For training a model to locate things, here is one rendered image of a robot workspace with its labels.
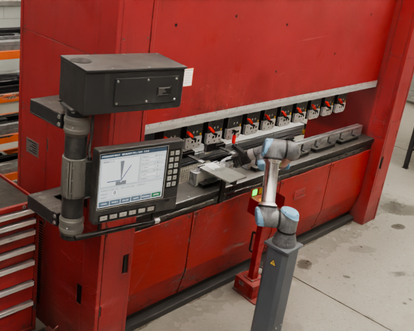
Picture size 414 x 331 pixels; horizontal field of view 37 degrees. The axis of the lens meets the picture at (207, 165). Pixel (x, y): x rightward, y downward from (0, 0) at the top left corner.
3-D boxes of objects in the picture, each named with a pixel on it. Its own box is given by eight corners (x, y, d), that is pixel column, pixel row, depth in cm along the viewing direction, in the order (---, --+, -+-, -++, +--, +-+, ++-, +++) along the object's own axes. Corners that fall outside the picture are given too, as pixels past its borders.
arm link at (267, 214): (280, 228, 368) (288, 138, 371) (255, 226, 367) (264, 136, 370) (276, 228, 380) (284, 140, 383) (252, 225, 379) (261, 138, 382)
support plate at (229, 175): (229, 183, 400) (229, 182, 400) (200, 169, 416) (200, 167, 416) (246, 177, 413) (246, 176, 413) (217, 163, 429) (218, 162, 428)
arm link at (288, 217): (298, 234, 372) (301, 215, 367) (276, 232, 371) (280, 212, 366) (294, 225, 383) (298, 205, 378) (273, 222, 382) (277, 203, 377)
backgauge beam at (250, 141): (98, 191, 388) (99, 176, 384) (85, 183, 397) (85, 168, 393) (304, 134, 551) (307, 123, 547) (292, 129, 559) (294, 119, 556)
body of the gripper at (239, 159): (234, 168, 427) (250, 163, 423) (230, 157, 424) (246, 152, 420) (236, 165, 433) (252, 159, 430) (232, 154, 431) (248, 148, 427)
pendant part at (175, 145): (93, 226, 274) (98, 151, 260) (81, 214, 282) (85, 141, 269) (176, 208, 300) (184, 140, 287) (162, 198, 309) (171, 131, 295)
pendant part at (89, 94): (73, 254, 276) (84, 69, 244) (50, 229, 293) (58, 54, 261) (167, 232, 306) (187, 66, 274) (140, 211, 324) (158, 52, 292)
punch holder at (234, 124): (225, 140, 421) (229, 117, 415) (216, 136, 426) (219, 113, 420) (239, 136, 431) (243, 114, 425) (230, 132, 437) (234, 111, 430)
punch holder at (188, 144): (184, 150, 393) (187, 126, 386) (175, 146, 398) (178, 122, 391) (200, 146, 403) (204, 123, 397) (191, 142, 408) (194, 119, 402)
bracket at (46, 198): (55, 227, 288) (55, 214, 285) (26, 207, 303) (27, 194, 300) (121, 207, 316) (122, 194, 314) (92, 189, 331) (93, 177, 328)
